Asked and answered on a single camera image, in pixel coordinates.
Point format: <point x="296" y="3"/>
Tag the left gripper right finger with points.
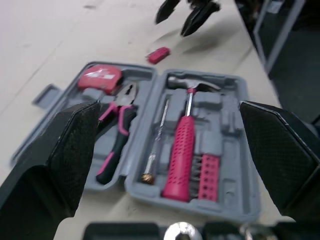
<point x="282" y="155"/>

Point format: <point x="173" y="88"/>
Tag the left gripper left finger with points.
<point x="50" y="162"/>

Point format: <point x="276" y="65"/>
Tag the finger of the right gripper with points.
<point x="197" y="20"/>
<point x="166" y="11"/>

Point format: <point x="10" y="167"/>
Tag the pink bit holder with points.
<point x="208" y="177"/>
<point x="158" y="55"/>

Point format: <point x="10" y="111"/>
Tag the grey tool case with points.
<point x="232" y="175"/>

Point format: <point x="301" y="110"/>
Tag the pink and black pliers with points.
<point x="120" y="130"/>

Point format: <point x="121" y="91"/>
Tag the red tape measure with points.
<point x="100" y="78"/>

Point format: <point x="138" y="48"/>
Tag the clear test pen screwdriver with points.
<point x="156" y="147"/>

